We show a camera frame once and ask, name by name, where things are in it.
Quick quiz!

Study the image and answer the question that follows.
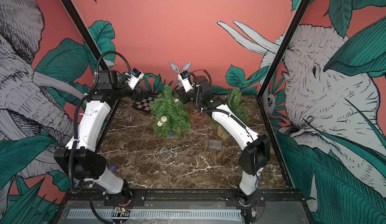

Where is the black corner post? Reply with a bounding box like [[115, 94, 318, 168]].
[[60, 0, 116, 73], [257, 0, 320, 98]]

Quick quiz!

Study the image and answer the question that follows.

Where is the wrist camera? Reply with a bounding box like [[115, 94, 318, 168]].
[[126, 68, 144, 90], [178, 70, 194, 93]]

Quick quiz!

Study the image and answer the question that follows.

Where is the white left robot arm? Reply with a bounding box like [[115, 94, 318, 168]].
[[54, 68, 144, 208]]

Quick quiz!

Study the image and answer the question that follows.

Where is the white ventilation grille strip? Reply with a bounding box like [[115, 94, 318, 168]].
[[65, 208, 243, 221]]

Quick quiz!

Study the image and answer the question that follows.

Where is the black left corner post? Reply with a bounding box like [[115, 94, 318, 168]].
[[60, 0, 116, 73]]

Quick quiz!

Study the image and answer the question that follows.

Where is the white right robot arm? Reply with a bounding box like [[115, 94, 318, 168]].
[[177, 70, 270, 207]]

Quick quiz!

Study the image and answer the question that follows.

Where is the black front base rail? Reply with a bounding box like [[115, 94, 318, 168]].
[[62, 188, 306, 208]]

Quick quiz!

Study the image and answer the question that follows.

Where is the clear plastic battery box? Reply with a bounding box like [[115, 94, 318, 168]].
[[159, 147, 172, 160]]

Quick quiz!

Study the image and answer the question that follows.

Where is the large green christmas tree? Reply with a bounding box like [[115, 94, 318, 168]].
[[150, 85, 191, 140]]

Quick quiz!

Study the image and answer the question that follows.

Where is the clear plastic box right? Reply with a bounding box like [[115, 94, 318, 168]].
[[209, 140, 222, 150]]

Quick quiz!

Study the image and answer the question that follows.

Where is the small green christmas tree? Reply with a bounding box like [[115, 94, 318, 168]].
[[212, 87, 249, 139]]

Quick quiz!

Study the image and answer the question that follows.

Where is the black right corner post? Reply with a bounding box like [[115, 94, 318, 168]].
[[257, 0, 320, 98]]

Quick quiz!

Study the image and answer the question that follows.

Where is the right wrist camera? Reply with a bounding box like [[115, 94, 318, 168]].
[[178, 70, 194, 93]]

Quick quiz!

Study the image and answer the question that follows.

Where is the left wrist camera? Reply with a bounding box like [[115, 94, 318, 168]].
[[126, 68, 144, 90]]

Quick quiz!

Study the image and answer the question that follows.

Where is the purple round cap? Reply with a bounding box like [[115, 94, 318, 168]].
[[109, 165, 118, 173]]

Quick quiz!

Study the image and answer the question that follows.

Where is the brown checkered chess board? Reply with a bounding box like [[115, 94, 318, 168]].
[[132, 96, 156, 113]]

